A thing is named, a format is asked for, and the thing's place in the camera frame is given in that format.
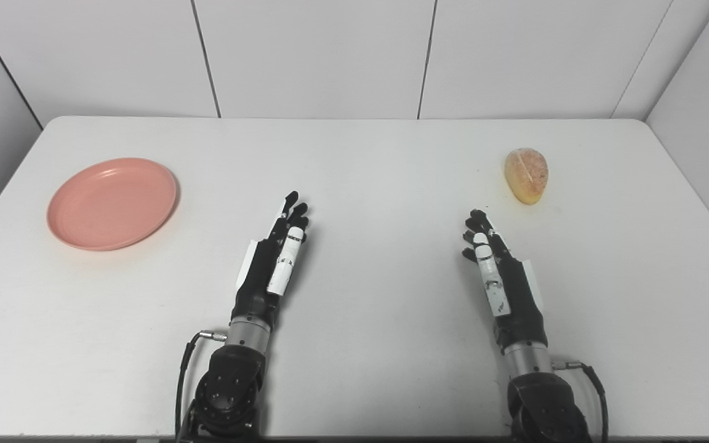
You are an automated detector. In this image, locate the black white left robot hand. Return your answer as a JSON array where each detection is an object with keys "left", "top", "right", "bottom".
[{"left": 234, "top": 191, "right": 310, "bottom": 324}]

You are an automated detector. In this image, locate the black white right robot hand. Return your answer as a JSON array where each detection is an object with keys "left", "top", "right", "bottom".
[{"left": 461, "top": 209, "right": 550, "bottom": 355}]

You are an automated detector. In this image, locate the yellow-orange fruit piece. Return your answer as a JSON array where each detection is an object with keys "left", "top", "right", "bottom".
[{"left": 503, "top": 148, "right": 549, "bottom": 206}]

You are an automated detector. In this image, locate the pink round plate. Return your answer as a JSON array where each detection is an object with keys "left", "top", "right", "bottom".
[{"left": 46, "top": 158, "right": 179, "bottom": 252}]

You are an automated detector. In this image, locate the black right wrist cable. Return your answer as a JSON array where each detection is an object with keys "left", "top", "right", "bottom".
[{"left": 552, "top": 359, "right": 610, "bottom": 443}]

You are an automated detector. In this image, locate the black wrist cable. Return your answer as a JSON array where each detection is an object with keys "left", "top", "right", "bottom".
[
  {"left": 174, "top": 330, "right": 228, "bottom": 441},
  {"left": 552, "top": 359, "right": 610, "bottom": 443}
]

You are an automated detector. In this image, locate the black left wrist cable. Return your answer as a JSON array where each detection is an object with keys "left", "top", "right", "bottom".
[{"left": 174, "top": 330, "right": 228, "bottom": 441}]

